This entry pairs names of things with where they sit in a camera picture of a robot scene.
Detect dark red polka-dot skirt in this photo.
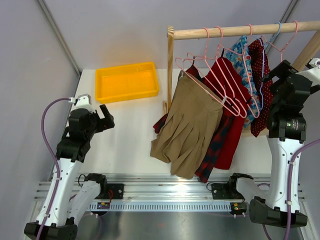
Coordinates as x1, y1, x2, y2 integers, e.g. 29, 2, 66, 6
248, 39, 274, 138

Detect pink hanger of polka-dot skirt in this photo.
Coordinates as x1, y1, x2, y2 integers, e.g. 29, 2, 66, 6
268, 20, 299, 62

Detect plain red skirt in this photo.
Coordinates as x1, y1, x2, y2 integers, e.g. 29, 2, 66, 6
203, 57, 251, 170

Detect pink hanger of red skirt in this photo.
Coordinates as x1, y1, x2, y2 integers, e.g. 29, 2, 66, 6
219, 23, 261, 119

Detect light blue wire hanger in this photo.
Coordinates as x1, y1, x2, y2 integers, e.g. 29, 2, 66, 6
258, 21, 282, 111

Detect blue floral skirt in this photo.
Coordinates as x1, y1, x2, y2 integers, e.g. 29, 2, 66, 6
225, 35, 262, 130

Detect pink hanger of plaid skirt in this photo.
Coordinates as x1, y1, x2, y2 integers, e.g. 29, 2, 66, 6
183, 26, 247, 119

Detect red plaid skirt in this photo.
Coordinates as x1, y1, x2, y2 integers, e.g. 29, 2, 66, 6
152, 65, 235, 184

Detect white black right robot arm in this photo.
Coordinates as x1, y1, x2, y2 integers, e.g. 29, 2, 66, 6
226, 58, 320, 228

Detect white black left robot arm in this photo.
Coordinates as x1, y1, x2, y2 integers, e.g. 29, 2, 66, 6
24, 104, 115, 240

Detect tan pleated skirt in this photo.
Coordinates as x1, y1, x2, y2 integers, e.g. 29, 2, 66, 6
149, 75, 224, 180

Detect pink hanger holding tan skirt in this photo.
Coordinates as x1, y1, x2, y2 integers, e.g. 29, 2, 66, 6
174, 26, 240, 117

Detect yellow plastic tray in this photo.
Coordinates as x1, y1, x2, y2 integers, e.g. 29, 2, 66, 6
95, 62, 159, 104

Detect wooden clothes rack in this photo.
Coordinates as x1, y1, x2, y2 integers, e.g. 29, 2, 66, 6
162, 21, 320, 114

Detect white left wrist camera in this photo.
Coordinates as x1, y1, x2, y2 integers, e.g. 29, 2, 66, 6
68, 93, 95, 113

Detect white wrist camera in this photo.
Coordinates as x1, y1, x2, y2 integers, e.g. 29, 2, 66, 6
68, 93, 95, 113
306, 58, 320, 77

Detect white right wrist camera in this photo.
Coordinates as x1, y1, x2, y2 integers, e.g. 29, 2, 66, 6
306, 58, 320, 77

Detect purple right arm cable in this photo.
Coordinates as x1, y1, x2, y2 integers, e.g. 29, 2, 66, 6
257, 138, 320, 240

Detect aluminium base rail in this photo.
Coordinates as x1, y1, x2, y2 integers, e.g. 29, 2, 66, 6
33, 174, 308, 213

